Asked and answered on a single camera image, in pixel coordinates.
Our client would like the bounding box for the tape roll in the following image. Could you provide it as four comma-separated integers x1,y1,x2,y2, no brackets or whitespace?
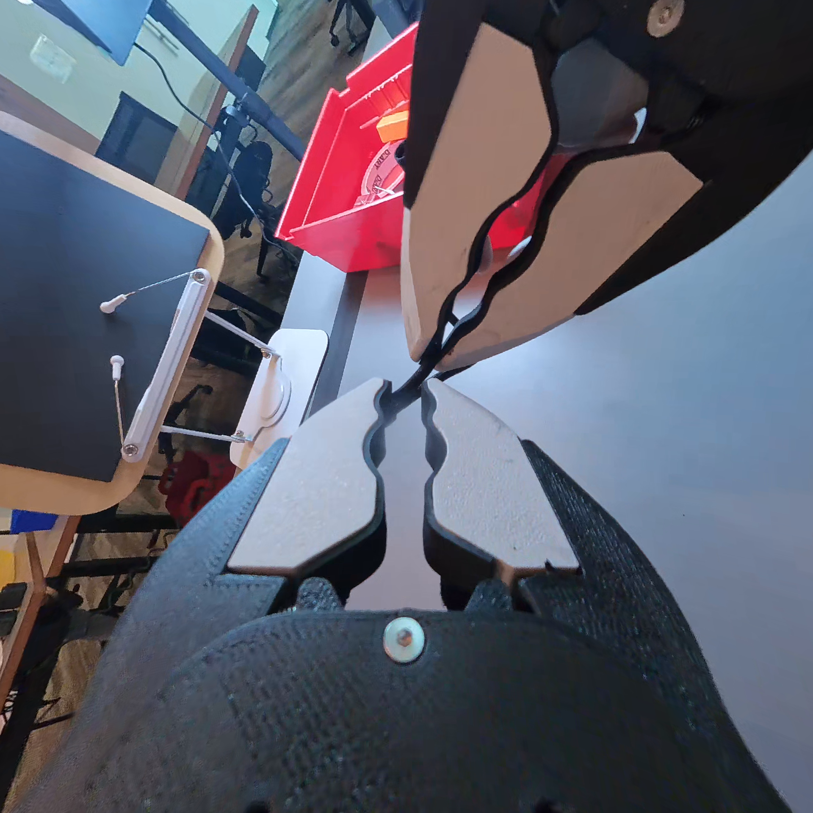
359,143,407,205

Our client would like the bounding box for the red plastic bin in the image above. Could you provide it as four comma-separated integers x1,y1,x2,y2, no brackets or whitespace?
274,22,572,274

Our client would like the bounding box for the black office chair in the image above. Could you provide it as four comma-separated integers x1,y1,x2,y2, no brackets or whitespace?
210,140,280,239

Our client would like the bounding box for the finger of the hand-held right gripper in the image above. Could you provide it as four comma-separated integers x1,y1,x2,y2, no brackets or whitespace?
438,148,704,373
400,21,561,373

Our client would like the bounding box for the wooden desk with black legs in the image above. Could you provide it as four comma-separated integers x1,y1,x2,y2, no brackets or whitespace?
0,514,80,700

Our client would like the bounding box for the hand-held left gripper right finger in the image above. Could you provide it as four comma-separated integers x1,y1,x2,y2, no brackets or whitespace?
422,379,581,585

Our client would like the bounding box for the black braided cable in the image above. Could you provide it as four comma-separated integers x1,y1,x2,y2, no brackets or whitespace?
389,305,474,410

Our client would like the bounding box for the black light stand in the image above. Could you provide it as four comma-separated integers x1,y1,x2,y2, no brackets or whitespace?
149,0,306,160

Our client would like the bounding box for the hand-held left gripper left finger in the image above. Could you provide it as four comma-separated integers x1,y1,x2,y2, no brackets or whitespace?
226,378,393,578

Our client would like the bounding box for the studio light panel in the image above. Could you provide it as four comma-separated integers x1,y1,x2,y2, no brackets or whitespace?
32,0,153,67

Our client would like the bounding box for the black board on white stand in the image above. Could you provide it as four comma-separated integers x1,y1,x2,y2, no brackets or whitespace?
0,111,328,515

